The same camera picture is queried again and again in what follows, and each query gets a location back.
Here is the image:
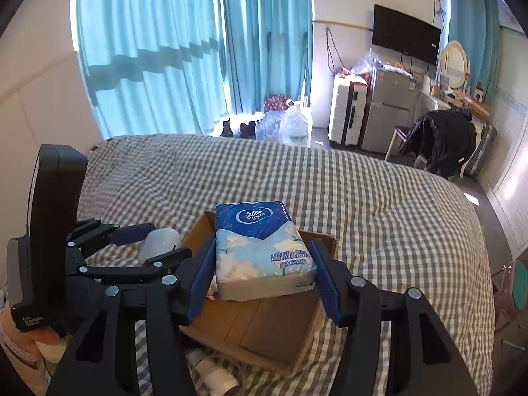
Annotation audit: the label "pack of small water bottles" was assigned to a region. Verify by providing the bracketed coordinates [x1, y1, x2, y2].
[255, 111, 286, 141]

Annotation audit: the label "teal corner curtain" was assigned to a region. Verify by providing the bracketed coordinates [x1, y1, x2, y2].
[447, 0, 502, 105]

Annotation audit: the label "person's left forearm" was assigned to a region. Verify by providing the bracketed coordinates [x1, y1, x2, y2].
[0, 299, 69, 382]

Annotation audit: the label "white hard suitcase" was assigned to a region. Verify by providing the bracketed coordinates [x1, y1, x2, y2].
[328, 75, 368, 147]

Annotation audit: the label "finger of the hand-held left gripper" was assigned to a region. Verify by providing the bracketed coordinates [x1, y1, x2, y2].
[67, 219, 157, 257]
[78, 248, 193, 286]

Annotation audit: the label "checkered bed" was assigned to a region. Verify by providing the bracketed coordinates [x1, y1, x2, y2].
[3, 134, 494, 396]

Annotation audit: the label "narrow teal window curtain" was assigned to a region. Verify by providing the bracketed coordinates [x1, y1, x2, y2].
[218, 0, 314, 117]

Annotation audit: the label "grey suitcase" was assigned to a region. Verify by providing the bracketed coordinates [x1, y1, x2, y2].
[465, 123, 498, 180]

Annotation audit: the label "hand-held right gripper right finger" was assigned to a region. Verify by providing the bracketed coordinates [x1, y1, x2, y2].
[309, 238, 480, 396]

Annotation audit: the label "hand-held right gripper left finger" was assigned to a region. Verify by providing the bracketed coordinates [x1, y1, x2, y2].
[45, 237, 218, 396]

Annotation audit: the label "white chair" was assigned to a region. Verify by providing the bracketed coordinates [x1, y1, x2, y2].
[385, 125, 430, 171]

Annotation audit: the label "oval vanity mirror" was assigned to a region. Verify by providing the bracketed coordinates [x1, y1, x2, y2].
[439, 40, 471, 90]

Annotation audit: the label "black wall cable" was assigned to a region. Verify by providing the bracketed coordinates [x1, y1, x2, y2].
[325, 27, 340, 76]

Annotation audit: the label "floral cloth bag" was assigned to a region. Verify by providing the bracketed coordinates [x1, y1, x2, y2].
[263, 95, 292, 112]

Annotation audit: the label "wide teal window curtain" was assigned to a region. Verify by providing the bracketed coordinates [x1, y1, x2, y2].
[76, 0, 232, 140]

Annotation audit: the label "wooden stand with teal disc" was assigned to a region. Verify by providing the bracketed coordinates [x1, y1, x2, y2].
[492, 259, 528, 341]

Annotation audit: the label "large clear water jug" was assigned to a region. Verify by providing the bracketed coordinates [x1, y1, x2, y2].
[280, 101, 313, 148]

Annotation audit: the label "white plastic bottle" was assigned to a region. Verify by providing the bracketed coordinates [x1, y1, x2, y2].
[137, 227, 182, 265]

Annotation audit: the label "silver refrigerator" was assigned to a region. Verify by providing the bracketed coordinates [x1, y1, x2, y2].
[362, 68, 422, 156]

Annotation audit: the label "black wall television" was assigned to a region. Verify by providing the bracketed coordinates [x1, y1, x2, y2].
[372, 4, 442, 66]

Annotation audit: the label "white tube object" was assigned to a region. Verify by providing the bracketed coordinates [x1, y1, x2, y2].
[185, 348, 241, 396]

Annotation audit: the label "black jacket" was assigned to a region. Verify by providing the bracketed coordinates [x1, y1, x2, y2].
[398, 108, 478, 179]

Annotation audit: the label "clear plastic bags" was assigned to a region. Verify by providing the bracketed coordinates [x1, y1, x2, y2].
[335, 49, 418, 80]

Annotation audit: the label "brown cardboard box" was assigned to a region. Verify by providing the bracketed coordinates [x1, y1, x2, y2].
[177, 210, 338, 375]

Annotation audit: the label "blue and white tissue pack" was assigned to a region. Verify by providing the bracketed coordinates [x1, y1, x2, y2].
[214, 201, 318, 302]

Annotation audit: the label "black shoes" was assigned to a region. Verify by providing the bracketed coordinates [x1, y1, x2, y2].
[220, 118, 259, 139]

